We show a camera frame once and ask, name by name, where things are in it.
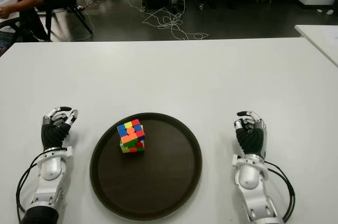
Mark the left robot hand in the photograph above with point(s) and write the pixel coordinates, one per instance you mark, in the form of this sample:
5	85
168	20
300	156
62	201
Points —
54	135

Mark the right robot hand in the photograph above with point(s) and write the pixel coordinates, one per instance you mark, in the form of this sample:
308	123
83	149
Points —
251	139

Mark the multicoloured Rubik's cube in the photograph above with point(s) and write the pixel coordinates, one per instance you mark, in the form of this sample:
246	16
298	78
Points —
131	136

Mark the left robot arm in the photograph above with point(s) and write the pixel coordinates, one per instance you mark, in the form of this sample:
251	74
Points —
51	173

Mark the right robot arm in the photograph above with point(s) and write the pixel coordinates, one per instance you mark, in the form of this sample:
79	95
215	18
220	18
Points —
251	181

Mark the dark brown round plate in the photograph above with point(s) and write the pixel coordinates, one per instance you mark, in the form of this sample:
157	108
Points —
146	176

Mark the neighbouring white table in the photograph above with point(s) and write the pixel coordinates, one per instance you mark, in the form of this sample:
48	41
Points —
323	40

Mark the small grey caster wheel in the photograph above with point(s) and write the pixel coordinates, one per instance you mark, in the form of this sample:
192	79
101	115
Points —
202	7

